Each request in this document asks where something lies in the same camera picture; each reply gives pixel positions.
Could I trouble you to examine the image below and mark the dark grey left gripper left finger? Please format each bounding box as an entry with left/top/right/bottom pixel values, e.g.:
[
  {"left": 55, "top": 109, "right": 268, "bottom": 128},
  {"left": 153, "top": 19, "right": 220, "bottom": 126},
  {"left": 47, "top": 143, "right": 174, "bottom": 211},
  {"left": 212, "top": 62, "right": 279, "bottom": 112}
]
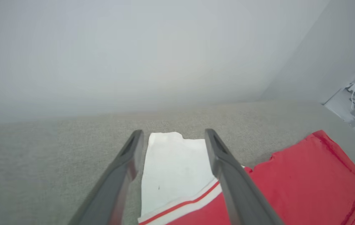
[{"left": 68, "top": 130, "right": 145, "bottom": 225}]

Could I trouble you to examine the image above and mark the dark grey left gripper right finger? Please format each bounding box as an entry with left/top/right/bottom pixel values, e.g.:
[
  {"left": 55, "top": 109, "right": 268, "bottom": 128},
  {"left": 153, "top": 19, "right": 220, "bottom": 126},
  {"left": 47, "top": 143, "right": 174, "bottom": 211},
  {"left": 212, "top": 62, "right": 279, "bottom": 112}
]
[{"left": 205, "top": 128, "right": 285, "bottom": 225}]

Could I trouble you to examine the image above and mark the red and white jersey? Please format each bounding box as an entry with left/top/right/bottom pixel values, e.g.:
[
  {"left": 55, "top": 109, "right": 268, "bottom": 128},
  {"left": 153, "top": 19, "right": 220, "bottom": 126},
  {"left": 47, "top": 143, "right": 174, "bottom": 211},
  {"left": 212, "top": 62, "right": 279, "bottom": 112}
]
[{"left": 138, "top": 130, "right": 355, "bottom": 225}]

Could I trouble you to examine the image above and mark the white cables and equipment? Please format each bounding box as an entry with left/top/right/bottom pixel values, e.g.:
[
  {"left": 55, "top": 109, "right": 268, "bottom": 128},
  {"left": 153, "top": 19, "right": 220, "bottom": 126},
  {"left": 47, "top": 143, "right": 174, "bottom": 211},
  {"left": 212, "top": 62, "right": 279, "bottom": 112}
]
[{"left": 324, "top": 59, "right": 355, "bottom": 149}]

